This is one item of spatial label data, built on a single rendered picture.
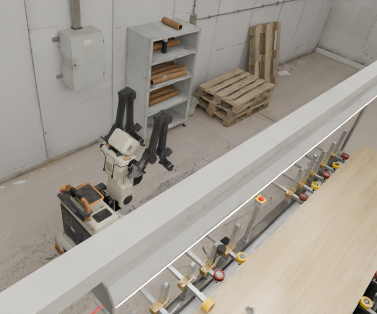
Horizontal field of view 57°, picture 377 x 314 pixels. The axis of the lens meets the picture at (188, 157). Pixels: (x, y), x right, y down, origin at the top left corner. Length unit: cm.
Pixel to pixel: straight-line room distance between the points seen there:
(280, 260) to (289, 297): 30
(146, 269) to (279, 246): 218
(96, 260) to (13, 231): 336
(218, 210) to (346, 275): 216
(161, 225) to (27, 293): 27
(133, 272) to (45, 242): 312
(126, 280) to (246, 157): 45
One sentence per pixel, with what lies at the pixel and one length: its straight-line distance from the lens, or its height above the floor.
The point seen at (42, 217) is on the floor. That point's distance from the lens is 410.
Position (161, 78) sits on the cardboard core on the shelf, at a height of 96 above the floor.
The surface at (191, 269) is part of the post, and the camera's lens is 235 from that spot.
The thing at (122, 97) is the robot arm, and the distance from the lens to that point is 290.
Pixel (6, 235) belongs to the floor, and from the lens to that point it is 402.
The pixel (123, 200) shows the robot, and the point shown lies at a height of 75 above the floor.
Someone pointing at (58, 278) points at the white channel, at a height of 246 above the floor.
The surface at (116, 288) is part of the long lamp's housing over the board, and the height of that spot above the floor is 237.
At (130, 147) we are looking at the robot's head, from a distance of 280.
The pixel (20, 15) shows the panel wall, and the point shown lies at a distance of 381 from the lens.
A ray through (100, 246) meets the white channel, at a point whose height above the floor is 246.
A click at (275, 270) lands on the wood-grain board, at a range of 275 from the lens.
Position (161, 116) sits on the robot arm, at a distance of 265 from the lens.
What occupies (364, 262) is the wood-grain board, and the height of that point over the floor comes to 90.
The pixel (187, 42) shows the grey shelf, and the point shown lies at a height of 129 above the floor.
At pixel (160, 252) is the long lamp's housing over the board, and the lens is 81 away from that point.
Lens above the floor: 303
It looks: 38 degrees down
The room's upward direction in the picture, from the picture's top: 10 degrees clockwise
